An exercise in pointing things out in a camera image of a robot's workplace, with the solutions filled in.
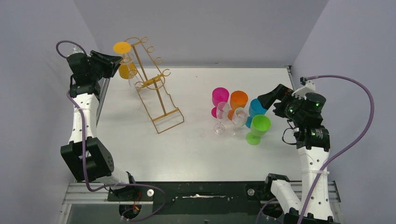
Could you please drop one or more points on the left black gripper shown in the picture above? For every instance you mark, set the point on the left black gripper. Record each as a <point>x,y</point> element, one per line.
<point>101,61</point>

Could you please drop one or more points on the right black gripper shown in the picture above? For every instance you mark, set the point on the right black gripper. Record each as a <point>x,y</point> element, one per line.
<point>281,98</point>

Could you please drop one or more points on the clear wine glass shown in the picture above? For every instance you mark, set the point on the clear wine glass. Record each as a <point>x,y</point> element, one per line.
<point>239,119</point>
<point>222,111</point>
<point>136,82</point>

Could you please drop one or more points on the blue plastic wine glass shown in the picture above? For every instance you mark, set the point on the blue plastic wine glass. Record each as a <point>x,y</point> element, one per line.
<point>255,108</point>

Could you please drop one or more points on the green plastic wine glass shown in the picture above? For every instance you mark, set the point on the green plastic wine glass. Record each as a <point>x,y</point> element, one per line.
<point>260,124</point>

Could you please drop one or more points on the orange plastic wine glass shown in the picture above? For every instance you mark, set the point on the orange plastic wine glass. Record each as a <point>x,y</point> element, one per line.
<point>238,99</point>

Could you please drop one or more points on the magenta plastic wine glass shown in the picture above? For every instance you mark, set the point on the magenta plastic wine glass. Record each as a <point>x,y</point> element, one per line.
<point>219,94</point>

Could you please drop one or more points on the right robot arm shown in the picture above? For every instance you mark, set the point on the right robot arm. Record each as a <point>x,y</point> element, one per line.
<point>302,107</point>

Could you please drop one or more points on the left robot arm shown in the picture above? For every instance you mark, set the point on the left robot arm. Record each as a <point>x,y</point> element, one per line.
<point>85,155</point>

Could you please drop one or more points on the yellow-orange plastic wine glass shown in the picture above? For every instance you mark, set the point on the yellow-orange plastic wine glass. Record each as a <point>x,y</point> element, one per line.
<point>127,69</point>

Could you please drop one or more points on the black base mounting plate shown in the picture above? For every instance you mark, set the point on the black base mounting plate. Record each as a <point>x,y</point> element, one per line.
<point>195,198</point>

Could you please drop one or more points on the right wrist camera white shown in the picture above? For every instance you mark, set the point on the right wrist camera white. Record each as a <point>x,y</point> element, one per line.
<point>307,86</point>

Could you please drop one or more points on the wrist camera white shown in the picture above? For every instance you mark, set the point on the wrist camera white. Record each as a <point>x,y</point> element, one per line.
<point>77,49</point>
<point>307,86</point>

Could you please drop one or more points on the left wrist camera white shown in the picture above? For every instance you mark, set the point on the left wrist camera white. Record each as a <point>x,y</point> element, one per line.
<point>77,49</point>

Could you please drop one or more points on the gold wire glass rack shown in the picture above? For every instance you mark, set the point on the gold wire glass rack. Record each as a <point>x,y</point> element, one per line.
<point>158,103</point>

